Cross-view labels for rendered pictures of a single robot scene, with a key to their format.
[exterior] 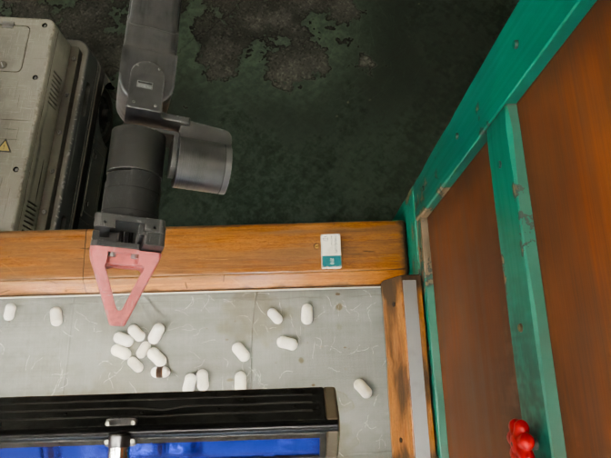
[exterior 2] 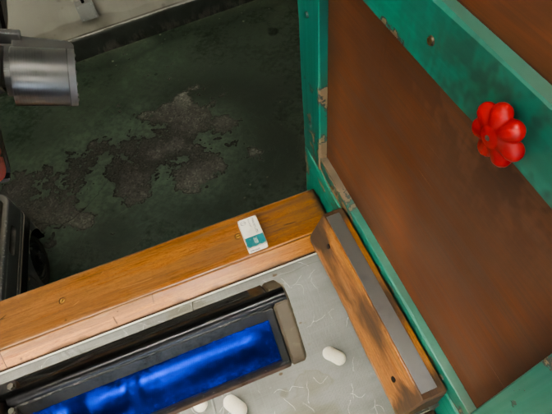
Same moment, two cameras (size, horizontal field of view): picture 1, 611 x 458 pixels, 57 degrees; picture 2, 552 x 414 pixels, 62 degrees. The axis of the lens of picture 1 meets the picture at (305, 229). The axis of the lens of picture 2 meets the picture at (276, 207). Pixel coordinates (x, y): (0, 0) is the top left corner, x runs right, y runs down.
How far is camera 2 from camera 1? 36 cm
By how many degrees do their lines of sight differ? 20
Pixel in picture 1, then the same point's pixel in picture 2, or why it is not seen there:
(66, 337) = not seen: outside the picture
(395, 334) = (342, 273)
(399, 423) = (384, 361)
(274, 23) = (171, 149)
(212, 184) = (57, 80)
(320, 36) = (211, 146)
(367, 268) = (294, 238)
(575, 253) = not seen: outside the picture
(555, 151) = not seen: outside the picture
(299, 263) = (225, 256)
